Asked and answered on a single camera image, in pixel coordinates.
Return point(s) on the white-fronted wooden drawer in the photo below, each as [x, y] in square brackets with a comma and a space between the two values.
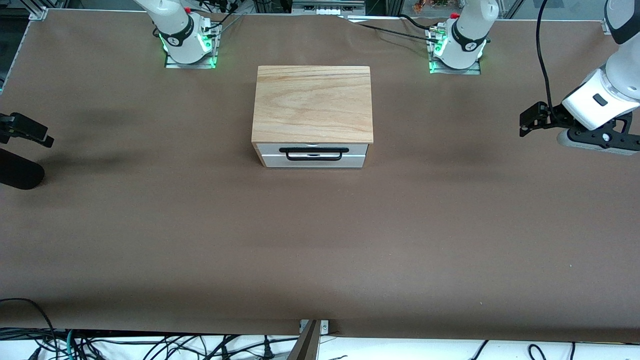
[267, 149]

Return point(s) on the small metal table bracket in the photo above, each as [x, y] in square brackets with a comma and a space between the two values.
[324, 326]

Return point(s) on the wooden drawer cabinet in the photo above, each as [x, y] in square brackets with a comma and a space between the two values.
[312, 105]

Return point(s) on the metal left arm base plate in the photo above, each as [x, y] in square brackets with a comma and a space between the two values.
[472, 71]

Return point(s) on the white multi-port device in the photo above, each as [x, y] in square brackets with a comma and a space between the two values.
[327, 7]

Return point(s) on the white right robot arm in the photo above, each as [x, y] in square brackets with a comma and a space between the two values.
[175, 30]

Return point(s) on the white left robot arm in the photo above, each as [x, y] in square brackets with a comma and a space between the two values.
[620, 75]

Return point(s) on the aluminium frame corner bracket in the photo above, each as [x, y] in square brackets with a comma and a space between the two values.
[606, 27]
[38, 13]

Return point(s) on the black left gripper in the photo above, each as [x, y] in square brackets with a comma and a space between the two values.
[555, 118]

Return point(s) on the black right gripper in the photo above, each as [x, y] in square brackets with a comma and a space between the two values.
[15, 125]

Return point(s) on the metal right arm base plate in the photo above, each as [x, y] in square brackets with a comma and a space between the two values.
[172, 64]

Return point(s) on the black rounded cylinder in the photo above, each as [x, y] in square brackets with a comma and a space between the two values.
[17, 172]

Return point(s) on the dark slanted bar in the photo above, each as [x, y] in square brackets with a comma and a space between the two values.
[306, 345]

